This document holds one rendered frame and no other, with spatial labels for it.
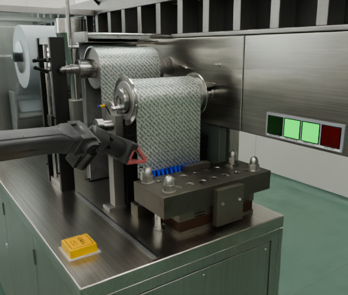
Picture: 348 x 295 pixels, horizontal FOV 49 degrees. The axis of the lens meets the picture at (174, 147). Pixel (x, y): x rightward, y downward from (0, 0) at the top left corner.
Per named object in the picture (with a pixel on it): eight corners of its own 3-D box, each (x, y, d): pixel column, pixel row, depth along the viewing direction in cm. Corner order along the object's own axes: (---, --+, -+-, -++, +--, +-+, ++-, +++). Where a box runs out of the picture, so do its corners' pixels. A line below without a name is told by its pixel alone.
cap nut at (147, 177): (139, 181, 111) (138, 166, 109) (149, 179, 113) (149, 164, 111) (145, 185, 108) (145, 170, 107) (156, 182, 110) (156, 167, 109)
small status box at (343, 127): (265, 134, 114) (266, 112, 113) (266, 134, 115) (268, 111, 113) (341, 153, 94) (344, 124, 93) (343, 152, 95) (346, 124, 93)
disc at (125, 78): (114, 121, 123) (112, 74, 119) (116, 121, 123) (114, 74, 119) (137, 129, 111) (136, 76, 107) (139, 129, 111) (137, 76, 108)
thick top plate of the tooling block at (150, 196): (133, 200, 112) (133, 181, 111) (234, 175, 134) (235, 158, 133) (163, 219, 100) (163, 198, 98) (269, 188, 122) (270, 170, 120)
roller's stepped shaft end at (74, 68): (58, 74, 129) (57, 64, 128) (75, 73, 132) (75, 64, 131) (61, 74, 126) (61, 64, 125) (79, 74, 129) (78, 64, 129)
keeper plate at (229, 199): (212, 225, 110) (212, 188, 107) (238, 216, 116) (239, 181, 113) (218, 227, 108) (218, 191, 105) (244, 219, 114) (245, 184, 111)
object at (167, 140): (137, 178, 117) (136, 117, 112) (198, 164, 129) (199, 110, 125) (138, 178, 116) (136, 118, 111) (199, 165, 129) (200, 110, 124)
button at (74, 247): (61, 248, 100) (60, 239, 99) (87, 240, 103) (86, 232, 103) (71, 260, 94) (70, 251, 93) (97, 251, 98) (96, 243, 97)
